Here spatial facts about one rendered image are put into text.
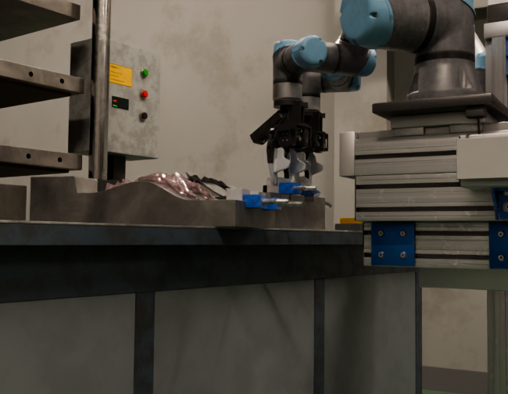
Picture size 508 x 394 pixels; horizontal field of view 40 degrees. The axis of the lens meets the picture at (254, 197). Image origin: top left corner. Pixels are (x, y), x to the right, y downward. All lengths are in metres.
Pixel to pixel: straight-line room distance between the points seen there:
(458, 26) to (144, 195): 0.72
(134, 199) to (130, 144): 1.06
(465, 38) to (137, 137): 1.47
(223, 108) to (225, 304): 2.95
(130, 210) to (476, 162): 0.72
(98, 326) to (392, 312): 1.19
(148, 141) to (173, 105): 2.01
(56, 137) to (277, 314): 3.76
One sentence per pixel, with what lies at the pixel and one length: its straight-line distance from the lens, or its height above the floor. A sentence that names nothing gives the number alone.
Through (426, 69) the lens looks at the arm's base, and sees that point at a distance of 1.41.
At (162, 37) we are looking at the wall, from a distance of 4.79.
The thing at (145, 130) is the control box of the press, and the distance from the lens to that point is 2.62.
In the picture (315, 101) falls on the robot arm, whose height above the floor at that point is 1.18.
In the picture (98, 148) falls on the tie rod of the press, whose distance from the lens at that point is 2.30.
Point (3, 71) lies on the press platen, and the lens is 2.20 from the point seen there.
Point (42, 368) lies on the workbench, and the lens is 1.23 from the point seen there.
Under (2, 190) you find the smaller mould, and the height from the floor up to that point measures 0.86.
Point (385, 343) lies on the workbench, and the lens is 2.23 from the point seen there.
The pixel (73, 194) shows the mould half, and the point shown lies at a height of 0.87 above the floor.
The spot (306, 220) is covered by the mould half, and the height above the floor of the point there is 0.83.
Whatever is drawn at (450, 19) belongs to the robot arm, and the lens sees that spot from 1.42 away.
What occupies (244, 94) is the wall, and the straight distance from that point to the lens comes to 4.35.
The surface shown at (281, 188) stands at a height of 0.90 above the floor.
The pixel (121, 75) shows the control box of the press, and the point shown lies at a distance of 2.57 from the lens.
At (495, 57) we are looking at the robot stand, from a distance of 1.63.
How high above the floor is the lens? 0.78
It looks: 3 degrees up
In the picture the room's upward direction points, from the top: 1 degrees clockwise
